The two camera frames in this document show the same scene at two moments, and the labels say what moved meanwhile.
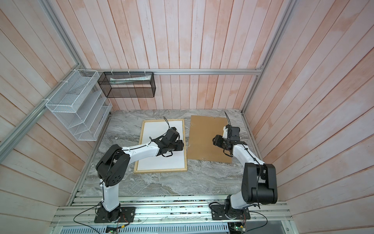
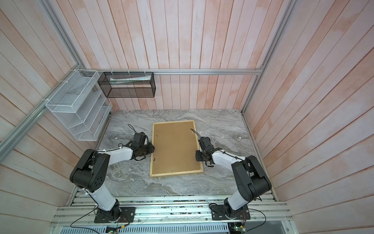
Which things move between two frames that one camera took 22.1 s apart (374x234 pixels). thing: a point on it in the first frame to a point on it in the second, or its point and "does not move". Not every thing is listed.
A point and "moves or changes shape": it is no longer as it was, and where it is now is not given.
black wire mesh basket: [127, 84] does not move
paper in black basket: [129, 79] does not move
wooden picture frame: [152, 129] moves or changes shape
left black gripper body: [177, 146] to [146, 149]
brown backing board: [200, 146] to [176, 144]
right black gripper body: [222, 142] to [200, 155]
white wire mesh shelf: [80, 104] does not move
